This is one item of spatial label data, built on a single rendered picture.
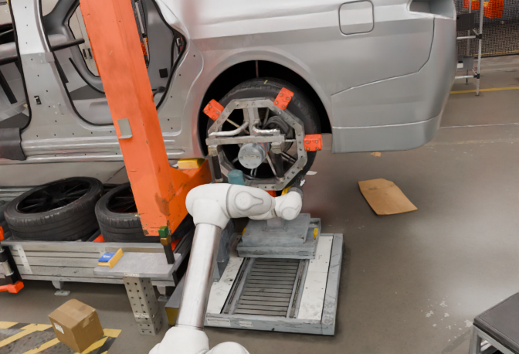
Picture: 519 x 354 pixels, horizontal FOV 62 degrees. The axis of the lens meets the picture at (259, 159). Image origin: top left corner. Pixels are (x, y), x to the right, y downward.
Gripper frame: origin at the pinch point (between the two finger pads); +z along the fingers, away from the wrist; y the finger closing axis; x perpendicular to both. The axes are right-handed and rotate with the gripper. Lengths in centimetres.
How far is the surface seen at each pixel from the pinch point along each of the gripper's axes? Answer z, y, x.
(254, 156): -19.2, 1.8, 29.4
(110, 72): -45, 2, 107
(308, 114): 4.9, 30.4, 20.0
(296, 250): -2.7, -39.5, -29.1
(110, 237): -23, -104, 65
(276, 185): -5.0, -11.6, 7.9
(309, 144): -4.8, 21.1, 10.1
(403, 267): 4, -6, -84
